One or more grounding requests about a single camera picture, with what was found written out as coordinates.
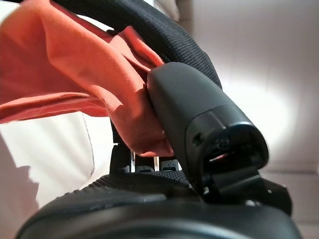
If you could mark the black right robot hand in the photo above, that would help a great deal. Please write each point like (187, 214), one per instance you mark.
(189, 99)

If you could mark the black garment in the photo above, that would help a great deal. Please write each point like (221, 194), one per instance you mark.
(174, 37)

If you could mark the red garment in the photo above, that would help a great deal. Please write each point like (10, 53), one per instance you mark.
(62, 62)

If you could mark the white bed duvet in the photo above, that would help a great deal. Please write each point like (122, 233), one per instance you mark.
(49, 149)

